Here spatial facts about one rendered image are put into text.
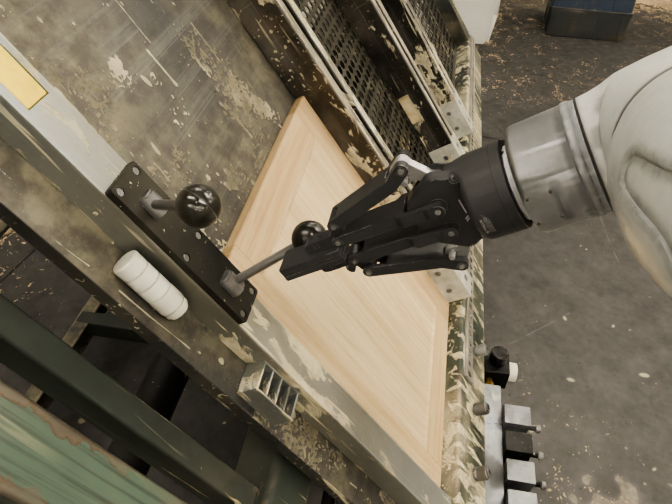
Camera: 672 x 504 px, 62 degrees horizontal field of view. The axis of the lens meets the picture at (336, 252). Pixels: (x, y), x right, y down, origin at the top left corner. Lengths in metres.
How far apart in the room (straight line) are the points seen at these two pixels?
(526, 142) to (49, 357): 0.46
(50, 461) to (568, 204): 0.41
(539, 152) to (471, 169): 0.05
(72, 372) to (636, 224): 0.50
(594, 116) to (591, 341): 2.12
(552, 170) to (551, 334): 2.08
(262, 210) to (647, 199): 0.57
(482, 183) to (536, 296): 2.18
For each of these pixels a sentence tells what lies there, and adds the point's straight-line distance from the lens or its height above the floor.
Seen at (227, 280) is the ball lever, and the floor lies 1.40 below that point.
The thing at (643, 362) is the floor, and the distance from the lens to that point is 2.54.
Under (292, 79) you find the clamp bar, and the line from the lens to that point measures 0.99.
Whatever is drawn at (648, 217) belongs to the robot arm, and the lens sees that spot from 0.26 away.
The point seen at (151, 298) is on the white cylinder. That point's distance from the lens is 0.58.
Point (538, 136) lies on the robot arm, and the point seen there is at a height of 1.61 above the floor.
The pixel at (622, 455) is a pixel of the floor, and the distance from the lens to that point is 2.27.
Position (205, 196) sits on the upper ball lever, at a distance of 0.47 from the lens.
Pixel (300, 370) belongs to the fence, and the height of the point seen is 1.25.
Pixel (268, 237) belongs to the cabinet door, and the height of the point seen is 1.33.
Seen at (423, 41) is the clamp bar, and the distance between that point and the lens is 1.65.
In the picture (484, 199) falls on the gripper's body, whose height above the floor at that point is 1.56.
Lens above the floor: 1.83
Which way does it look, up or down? 44 degrees down
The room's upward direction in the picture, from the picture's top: straight up
